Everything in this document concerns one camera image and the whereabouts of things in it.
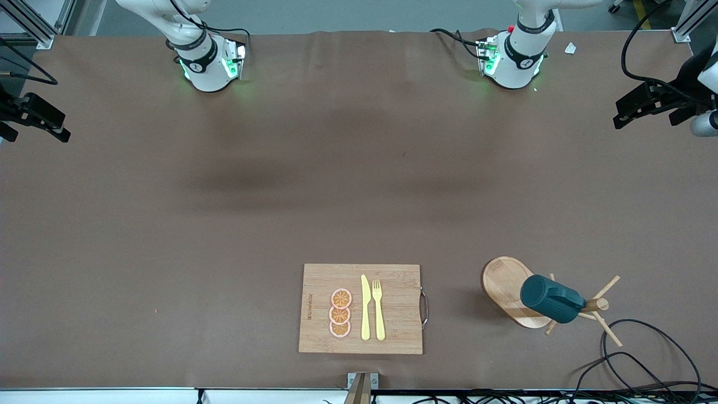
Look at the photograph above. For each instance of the aluminium frame post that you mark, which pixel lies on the aluminium frame post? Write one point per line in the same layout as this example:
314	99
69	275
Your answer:
681	35
45	39

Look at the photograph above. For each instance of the orange slice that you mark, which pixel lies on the orange slice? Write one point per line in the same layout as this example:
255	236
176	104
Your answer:
341	298

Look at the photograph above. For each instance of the brown table cover sheet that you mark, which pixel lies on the brown table cover sheet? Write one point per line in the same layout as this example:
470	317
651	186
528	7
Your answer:
224	308

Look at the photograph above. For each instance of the white paper scrap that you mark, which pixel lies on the white paper scrap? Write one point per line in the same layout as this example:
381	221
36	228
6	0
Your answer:
570	48

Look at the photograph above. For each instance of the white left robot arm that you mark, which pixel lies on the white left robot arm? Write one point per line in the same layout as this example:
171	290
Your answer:
519	62

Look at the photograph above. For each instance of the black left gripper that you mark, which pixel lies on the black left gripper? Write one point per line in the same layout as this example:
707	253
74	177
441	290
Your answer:
675	96

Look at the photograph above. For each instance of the yellow plastic fork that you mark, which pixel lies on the yellow plastic fork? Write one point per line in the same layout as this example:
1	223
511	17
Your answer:
380	320

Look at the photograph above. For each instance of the wooden mug rack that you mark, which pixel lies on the wooden mug rack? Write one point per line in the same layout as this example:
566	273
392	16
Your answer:
505	286

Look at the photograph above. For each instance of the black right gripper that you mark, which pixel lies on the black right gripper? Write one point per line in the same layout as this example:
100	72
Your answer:
10	109

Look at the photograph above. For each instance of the yellow plastic knife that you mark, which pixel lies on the yellow plastic knife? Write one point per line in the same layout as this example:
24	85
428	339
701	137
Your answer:
366	314

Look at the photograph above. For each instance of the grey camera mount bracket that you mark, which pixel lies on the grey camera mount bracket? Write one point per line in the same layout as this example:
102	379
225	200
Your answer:
362	390

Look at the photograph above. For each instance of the bamboo cutting board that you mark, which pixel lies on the bamboo cutting board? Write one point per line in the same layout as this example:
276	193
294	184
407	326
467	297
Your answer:
398	314

